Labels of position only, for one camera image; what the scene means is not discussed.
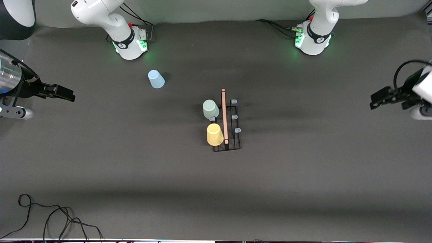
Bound black left arm base cables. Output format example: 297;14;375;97
255;10;316;38

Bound pale blue plastic cup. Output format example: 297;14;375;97
148;70;165;89

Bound loose thin black cable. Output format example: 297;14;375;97
0;193;104;243

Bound black right arm base cables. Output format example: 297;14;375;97
106;3;155;44

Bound black arm base cables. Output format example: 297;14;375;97
106;3;155;44
255;10;316;38

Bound yellow plastic cup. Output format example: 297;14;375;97
207;123;225;146

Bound dark grey table mat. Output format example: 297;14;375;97
0;13;432;241

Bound pale green plastic cup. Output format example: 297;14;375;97
202;100;220;120

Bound black wire cup holder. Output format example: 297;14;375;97
209;88;242;152

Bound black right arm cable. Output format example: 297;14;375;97
0;49;38;108

